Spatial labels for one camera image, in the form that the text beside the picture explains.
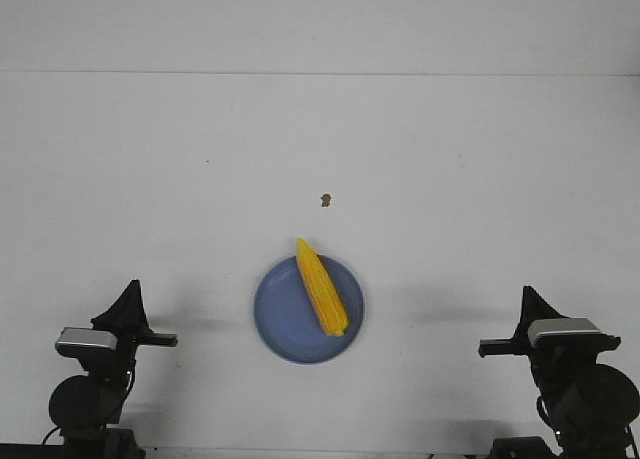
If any blue round plate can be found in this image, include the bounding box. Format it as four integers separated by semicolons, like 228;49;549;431
253;256;365;365

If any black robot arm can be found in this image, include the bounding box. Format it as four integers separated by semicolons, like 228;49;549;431
48;279;178;458
478;285;639;458

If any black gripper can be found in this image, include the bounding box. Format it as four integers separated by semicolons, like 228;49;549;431
90;279;178;374
478;285;621;374

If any small brown crumb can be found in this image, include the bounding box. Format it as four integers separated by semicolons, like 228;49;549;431
321;193;332;208

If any yellow corn cob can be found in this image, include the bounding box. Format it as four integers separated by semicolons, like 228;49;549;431
296;238;349;337

